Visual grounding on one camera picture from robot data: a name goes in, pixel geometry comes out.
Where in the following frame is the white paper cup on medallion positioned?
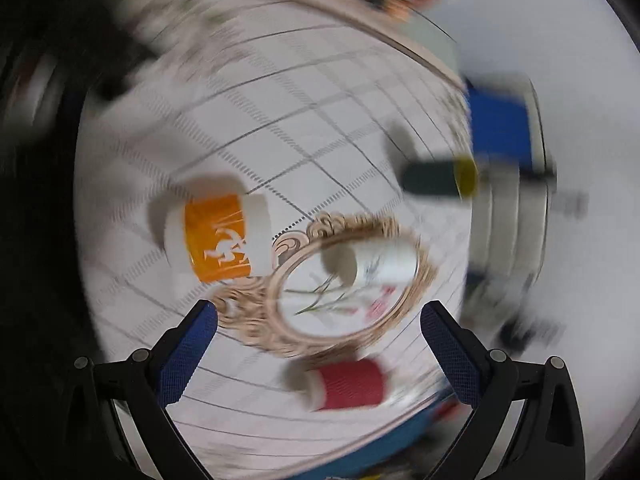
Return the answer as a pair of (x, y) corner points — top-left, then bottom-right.
(322, 237), (419, 287)

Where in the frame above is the red ripple paper cup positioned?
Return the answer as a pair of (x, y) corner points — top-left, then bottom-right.
(303, 359), (387, 412)

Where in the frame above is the floral diamond pattern tablecloth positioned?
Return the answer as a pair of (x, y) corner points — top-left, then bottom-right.
(75, 0), (471, 479)

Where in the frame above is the dark green plastic cup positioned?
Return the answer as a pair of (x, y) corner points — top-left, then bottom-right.
(399, 157), (478, 200)

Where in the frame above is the orange and white paper cup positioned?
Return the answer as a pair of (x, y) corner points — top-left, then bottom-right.
(164, 194), (272, 287)

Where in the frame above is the chair with blue board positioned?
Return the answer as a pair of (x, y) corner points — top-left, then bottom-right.
(466, 74), (549, 174)

